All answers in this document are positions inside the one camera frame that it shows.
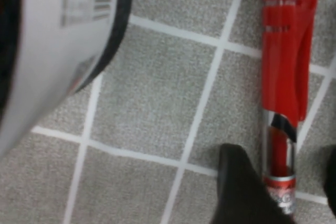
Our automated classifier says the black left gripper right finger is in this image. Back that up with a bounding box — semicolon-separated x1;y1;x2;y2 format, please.
323;144;336;209

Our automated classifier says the gray white-grid tablecloth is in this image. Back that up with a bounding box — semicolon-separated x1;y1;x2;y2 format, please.
0;0;336;224

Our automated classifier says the red gel pen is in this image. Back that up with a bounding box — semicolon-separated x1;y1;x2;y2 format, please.
260;0;319;216

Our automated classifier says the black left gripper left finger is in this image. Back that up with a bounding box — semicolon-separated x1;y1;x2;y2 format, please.
211;143;298;224

